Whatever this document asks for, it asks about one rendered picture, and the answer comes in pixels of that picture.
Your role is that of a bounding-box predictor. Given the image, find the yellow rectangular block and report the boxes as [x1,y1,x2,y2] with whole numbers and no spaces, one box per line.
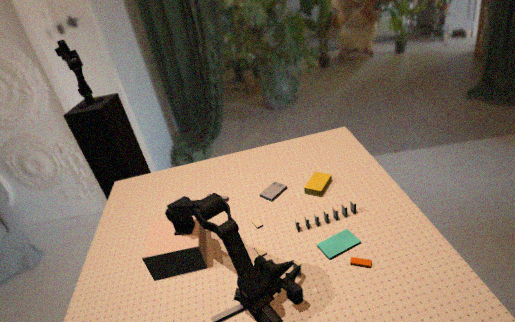
[304,172,332,197]

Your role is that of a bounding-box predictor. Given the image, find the mint green flat block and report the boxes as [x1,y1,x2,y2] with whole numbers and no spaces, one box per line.
[317,228,361,261]

